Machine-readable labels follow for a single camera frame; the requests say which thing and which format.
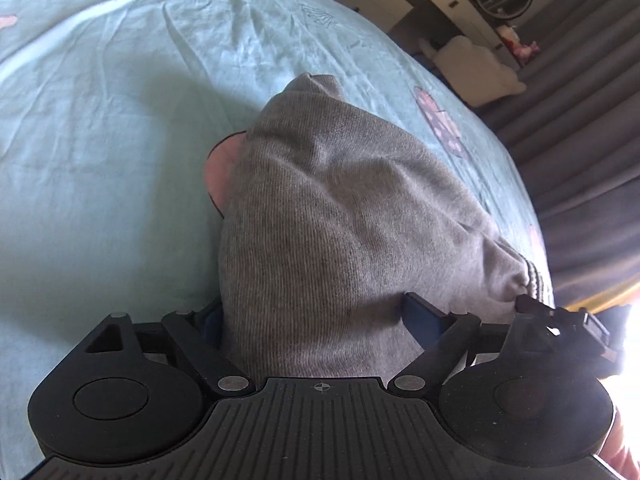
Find grey curtain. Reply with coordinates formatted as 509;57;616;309
480;0;639;306

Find white fluffy stool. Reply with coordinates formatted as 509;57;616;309
418;36;527;107

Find grey knit pants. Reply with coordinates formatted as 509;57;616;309
219;74;551;380

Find light blue printed bedsheet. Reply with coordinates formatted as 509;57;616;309
1;0;549;479

